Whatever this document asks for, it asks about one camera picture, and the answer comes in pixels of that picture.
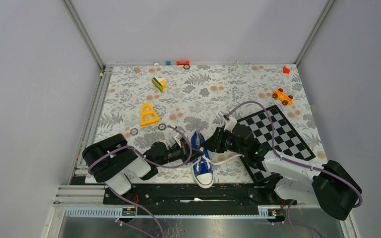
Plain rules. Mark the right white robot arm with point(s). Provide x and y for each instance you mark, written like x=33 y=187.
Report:
x=328 y=185

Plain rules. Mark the floral patterned mat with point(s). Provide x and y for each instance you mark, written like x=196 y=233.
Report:
x=197 y=99

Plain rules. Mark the blue canvas sneaker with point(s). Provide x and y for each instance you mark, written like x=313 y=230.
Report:
x=202 y=170

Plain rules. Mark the red block at wall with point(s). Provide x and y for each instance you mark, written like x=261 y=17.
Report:
x=183 y=63

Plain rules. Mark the yellow plastic triangle toy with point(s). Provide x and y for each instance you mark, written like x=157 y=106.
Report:
x=148 y=115

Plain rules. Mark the stacked toy bricks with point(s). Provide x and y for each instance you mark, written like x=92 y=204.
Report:
x=159 y=83

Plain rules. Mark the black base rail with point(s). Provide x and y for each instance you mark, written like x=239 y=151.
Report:
x=221 y=199

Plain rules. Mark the red triangular block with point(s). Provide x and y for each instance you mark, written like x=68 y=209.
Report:
x=286 y=70

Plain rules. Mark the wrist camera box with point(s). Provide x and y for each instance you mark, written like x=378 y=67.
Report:
x=180 y=140
x=231 y=123

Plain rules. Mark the black white chessboard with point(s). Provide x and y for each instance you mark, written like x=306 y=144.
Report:
x=273 y=123

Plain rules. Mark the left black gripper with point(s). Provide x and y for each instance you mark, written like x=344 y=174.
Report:
x=184 y=151

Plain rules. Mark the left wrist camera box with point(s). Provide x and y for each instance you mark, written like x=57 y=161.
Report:
x=180 y=140

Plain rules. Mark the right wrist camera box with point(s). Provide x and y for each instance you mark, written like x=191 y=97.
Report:
x=231 y=123

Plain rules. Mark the white shoelace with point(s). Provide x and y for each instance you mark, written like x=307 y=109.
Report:
x=225 y=165

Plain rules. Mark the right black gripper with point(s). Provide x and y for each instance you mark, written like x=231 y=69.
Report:
x=214 y=143

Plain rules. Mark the orange toy car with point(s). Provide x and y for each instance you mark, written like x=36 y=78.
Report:
x=284 y=98

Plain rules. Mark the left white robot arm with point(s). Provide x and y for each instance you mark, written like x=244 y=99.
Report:
x=110 y=159

